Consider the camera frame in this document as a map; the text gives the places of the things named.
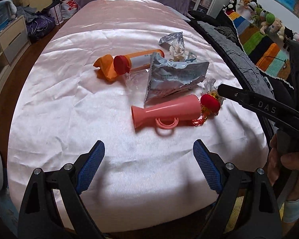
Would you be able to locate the colourful striped crochet blanket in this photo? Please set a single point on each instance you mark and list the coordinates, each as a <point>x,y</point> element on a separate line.
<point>261,49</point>

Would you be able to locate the clear bag with tissue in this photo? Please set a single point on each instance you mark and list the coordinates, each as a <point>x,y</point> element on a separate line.
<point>174,42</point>

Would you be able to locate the silver foil snack bag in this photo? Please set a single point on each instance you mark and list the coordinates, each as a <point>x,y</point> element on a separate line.
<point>168,77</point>

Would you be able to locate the pink plastic horn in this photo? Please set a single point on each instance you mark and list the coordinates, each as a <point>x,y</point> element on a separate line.
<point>167,115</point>

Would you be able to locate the black sofa with grey throw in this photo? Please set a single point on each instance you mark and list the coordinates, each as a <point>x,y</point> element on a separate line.
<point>256,86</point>

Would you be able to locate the beige tv cabinet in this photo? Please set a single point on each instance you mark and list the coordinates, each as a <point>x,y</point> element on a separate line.
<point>14,42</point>

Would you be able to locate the row of plush toys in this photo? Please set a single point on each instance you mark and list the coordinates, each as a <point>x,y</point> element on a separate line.
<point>265,21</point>

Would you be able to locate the person's right hand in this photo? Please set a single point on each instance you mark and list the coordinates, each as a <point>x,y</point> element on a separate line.
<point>290,161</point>

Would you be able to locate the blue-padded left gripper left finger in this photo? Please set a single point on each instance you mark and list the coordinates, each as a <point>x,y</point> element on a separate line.
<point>39,216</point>

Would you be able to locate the purple bag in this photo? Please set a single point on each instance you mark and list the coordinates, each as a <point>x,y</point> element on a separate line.
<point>40,27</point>

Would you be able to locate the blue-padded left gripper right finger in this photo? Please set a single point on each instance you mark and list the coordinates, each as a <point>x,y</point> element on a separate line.
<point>259,215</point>

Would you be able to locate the orange paper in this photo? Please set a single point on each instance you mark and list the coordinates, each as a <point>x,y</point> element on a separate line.
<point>106,69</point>

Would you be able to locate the orange tube with red cap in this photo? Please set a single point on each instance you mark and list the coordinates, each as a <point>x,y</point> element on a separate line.
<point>134,62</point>

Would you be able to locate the pink satin table cloth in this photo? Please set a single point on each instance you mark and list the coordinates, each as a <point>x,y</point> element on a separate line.
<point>148,176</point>

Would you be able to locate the red tasselled ornament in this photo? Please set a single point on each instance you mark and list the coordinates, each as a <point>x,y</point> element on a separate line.
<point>210,104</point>

